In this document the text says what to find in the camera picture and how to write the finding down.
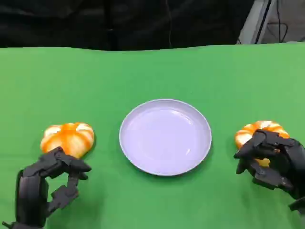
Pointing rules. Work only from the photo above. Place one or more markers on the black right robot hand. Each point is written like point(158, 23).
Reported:
point(293, 162)

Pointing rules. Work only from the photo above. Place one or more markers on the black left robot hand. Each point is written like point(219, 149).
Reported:
point(31, 190)

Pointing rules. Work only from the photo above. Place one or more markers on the orange white toy bread roll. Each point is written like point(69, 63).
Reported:
point(71, 138)
point(245, 136)

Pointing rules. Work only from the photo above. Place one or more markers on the lilac plate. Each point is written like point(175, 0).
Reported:
point(164, 138)

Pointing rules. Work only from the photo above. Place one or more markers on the green table cloth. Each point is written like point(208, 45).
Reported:
point(152, 78)

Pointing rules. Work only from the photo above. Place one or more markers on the black backdrop curtain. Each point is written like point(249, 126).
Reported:
point(71, 23)

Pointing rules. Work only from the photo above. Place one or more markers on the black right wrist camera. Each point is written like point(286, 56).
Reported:
point(299, 204)

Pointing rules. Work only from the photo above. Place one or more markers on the grey metal frame post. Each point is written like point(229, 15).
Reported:
point(257, 21)

